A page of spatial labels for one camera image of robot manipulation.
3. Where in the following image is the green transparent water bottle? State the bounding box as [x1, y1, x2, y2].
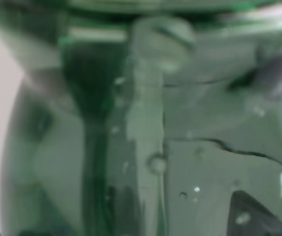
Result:
[0, 0, 282, 236]

